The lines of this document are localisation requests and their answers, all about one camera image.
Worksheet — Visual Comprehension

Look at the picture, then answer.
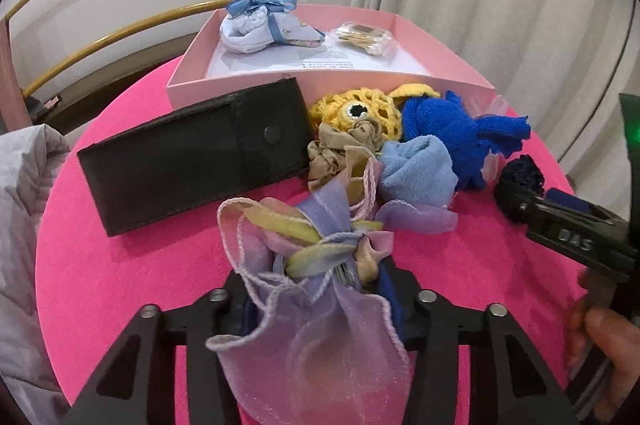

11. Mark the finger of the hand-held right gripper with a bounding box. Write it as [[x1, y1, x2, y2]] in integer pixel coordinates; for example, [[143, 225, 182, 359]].
[[546, 188, 629, 225], [520, 194, 640, 282]]

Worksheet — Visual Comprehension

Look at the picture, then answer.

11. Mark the grey quilt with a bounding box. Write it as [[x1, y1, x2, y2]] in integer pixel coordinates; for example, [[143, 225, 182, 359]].
[[0, 122, 71, 411]]

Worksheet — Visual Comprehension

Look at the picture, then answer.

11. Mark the light blue fleece cloth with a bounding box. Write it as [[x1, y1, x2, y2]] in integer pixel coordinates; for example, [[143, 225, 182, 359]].
[[376, 138, 457, 208]]

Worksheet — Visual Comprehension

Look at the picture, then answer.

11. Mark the white paper sheet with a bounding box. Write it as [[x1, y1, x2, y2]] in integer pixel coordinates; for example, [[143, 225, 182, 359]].
[[207, 36, 433, 79]]

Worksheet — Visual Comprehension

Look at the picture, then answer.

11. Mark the cream curtain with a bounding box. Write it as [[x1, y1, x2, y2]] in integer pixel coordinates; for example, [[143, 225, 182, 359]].
[[350, 0, 640, 196]]

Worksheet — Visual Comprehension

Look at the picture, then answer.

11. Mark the yellow crochet piece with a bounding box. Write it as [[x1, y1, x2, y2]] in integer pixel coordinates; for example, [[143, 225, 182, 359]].
[[307, 82, 441, 141]]

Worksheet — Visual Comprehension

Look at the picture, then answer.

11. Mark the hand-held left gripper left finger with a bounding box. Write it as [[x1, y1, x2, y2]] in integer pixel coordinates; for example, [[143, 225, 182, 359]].
[[65, 274, 252, 425]]

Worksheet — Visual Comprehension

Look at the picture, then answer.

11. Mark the purple organza drawstring pouch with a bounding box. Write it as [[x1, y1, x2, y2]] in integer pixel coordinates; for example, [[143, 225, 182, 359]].
[[206, 155, 459, 425]]

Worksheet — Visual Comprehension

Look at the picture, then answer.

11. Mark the cotton swab packet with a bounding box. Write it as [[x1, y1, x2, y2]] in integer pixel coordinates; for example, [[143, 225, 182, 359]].
[[334, 22, 396, 56]]

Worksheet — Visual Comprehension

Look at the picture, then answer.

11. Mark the black leather pouch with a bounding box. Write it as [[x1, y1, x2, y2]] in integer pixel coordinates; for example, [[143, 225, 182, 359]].
[[77, 78, 313, 237]]

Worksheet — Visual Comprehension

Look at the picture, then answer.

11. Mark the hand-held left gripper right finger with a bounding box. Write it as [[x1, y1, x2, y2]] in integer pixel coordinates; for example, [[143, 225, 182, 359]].
[[379, 266, 581, 425]]

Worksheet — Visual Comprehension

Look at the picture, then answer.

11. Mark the navy scrunchie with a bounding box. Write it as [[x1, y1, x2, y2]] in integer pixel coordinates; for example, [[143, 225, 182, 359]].
[[494, 154, 546, 221]]

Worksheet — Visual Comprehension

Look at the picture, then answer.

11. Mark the white fabric bundle blue ribbon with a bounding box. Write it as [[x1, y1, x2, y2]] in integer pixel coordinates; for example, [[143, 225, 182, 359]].
[[221, 0, 326, 54]]

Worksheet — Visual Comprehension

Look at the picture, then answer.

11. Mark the person's right hand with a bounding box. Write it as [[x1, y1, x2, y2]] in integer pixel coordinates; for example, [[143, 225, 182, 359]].
[[564, 296, 640, 424]]

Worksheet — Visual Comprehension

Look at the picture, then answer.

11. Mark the royal blue fleece cloth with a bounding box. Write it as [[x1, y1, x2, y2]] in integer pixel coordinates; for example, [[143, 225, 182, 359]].
[[400, 91, 531, 192]]

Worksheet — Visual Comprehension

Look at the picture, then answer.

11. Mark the beige scrunchie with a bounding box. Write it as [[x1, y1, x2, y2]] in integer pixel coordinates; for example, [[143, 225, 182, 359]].
[[306, 120, 383, 193]]

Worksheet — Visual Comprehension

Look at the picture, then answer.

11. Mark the pink cardboard box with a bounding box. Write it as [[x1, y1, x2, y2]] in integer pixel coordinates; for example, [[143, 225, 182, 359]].
[[166, 4, 496, 116]]

